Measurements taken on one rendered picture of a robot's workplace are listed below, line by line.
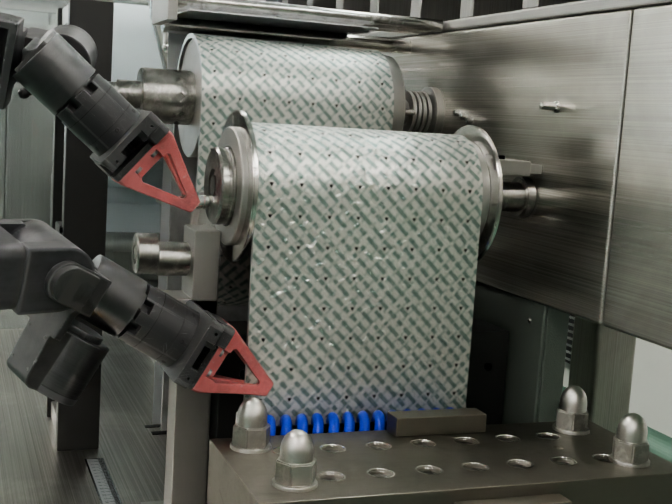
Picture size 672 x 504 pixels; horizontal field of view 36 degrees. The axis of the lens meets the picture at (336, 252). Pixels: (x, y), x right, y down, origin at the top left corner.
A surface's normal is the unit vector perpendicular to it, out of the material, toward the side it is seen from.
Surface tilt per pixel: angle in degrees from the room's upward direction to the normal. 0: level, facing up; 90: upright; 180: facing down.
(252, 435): 90
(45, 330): 64
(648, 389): 90
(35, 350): 68
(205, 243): 90
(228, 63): 59
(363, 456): 0
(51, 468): 0
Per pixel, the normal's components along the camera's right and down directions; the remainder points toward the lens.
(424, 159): 0.32, -0.44
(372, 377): 0.35, 0.14
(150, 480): 0.07, -0.99
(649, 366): -0.94, -0.01
